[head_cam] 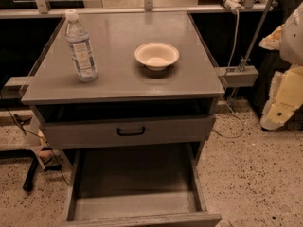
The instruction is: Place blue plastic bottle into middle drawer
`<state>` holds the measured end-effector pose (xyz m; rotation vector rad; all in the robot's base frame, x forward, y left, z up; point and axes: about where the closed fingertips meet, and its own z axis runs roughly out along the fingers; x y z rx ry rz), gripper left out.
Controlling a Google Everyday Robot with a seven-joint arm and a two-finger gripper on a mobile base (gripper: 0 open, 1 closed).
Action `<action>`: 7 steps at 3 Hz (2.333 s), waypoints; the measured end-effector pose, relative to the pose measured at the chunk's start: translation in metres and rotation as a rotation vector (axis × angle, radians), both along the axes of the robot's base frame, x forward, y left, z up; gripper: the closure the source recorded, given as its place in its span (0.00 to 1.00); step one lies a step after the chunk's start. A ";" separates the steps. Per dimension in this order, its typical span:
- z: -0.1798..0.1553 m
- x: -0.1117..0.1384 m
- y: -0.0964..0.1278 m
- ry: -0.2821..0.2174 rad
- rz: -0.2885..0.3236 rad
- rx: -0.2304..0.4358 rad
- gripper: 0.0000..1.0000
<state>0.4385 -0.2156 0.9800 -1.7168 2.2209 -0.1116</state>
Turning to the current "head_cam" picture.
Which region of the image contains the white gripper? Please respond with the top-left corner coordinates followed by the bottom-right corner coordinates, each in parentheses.
top-left (259, 19), bottom-right (303, 131)

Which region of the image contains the clear plastic water bottle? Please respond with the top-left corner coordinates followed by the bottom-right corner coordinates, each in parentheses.
top-left (65, 9), bottom-right (98, 82)

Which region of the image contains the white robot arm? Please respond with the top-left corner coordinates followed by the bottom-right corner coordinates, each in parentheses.
top-left (259, 3), bottom-right (303, 131)

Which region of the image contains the grey drawer cabinet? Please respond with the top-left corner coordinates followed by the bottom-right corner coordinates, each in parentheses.
top-left (20, 11), bottom-right (226, 227)

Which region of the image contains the open grey lower drawer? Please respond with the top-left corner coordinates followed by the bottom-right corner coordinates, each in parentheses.
top-left (62, 144), bottom-right (222, 227)

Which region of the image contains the closed grey upper drawer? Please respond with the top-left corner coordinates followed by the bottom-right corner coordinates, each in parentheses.
top-left (41, 115), bottom-right (215, 149)

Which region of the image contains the metal tripod pole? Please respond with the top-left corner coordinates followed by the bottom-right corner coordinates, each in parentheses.
top-left (226, 0), bottom-right (274, 107)

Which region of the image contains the white paper bowl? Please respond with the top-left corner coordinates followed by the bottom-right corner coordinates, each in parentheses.
top-left (134, 43), bottom-right (179, 71)

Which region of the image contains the black stand foot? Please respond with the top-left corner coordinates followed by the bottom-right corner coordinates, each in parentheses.
top-left (23, 157), bottom-right (62, 192)

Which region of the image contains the grey side bracket right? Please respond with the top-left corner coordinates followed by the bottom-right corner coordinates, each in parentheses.
top-left (215, 66), bottom-right (258, 88)

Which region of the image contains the grey side bracket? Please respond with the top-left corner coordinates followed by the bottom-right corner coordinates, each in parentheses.
top-left (215, 66), bottom-right (258, 88)
top-left (1, 76), bottom-right (33, 99)

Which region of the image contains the white power cable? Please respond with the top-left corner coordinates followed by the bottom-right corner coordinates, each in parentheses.
top-left (211, 8), bottom-right (246, 140)

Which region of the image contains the black drawer handle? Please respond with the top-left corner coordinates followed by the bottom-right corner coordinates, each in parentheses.
top-left (116, 127), bottom-right (146, 137)

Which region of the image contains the grey side bracket left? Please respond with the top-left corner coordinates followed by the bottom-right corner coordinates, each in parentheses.
top-left (1, 76), bottom-right (33, 99)

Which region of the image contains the black cable on floor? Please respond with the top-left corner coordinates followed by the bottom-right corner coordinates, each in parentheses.
top-left (0, 92), bottom-right (70, 186)

